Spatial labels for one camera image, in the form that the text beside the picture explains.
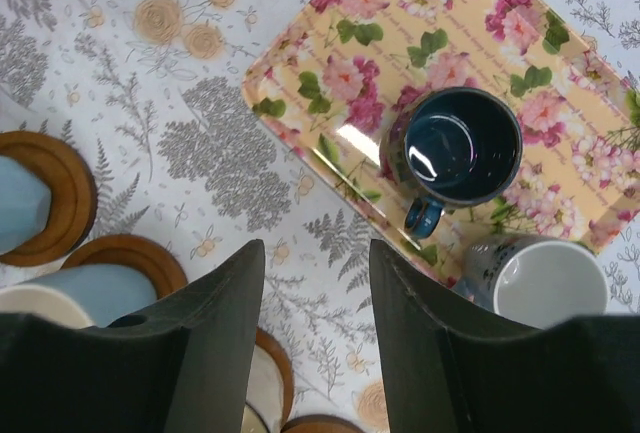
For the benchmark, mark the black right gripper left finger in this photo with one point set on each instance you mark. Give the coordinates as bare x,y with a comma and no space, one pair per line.
179,365

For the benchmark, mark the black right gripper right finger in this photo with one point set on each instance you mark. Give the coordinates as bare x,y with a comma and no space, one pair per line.
451,366

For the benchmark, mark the brown wooden coaster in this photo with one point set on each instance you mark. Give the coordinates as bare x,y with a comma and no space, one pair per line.
73,196
151,259
279,354
320,424

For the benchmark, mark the cream mug with black handle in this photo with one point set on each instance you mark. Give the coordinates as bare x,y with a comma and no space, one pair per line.
264,403

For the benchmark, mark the blue mug with white interior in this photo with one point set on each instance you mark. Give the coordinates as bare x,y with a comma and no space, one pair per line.
83,296

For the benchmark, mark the dark blue glazed mug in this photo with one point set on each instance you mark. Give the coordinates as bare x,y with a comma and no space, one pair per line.
451,149

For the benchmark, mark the light blue mug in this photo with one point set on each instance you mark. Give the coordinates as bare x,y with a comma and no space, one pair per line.
25,205

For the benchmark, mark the grey-blue small mug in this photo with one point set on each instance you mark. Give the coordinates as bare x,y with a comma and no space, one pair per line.
533,280

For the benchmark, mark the floral serving tray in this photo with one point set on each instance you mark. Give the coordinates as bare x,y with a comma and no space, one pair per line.
337,83

